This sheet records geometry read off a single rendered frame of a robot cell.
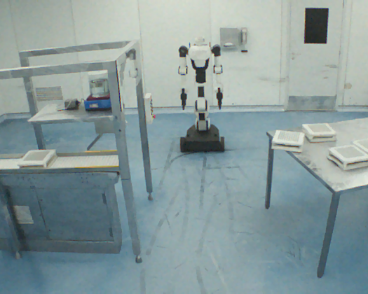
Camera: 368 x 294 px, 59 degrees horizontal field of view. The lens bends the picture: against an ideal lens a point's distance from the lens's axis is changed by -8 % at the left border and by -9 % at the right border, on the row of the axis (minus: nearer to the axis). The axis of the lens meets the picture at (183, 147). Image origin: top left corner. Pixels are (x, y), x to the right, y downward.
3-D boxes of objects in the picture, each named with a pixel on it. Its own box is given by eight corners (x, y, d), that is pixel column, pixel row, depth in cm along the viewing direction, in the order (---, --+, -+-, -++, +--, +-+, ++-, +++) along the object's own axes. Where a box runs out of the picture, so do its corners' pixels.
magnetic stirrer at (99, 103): (118, 101, 261) (117, 89, 258) (112, 110, 242) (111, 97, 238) (92, 102, 262) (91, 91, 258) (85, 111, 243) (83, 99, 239)
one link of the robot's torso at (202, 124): (195, 125, 496) (193, 98, 463) (209, 125, 494) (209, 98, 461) (195, 133, 485) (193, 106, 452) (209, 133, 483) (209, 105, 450)
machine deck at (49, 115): (123, 104, 266) (123, 99, 264) (113, 122, 231) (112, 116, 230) (48, 109, 268) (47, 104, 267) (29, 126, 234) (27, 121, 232)
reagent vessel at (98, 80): (113, 90, 254) (110, 66, 247) (108, 96, 240) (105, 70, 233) (92, 92, 255) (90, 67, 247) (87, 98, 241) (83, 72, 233)
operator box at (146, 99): (153, 117, 350) (151, 92, 340) (151, 124, 335) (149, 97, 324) (147, 118, 351) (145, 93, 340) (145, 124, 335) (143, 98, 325)
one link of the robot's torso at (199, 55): (188, 67, 472) (187, 41, 457) (213, 66, 469) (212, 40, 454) (186, 71, 445) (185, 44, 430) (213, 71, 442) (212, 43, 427)
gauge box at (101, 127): (125, 127, 274) (123, 103, 265) (123, 132, 264) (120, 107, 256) (99, 129, 275) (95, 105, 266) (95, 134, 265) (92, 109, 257)
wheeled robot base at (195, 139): (186, 133, 529) (185, 112, 515) (221, 133, 524) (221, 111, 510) (182, 152, 471) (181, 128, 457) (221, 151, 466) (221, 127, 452)
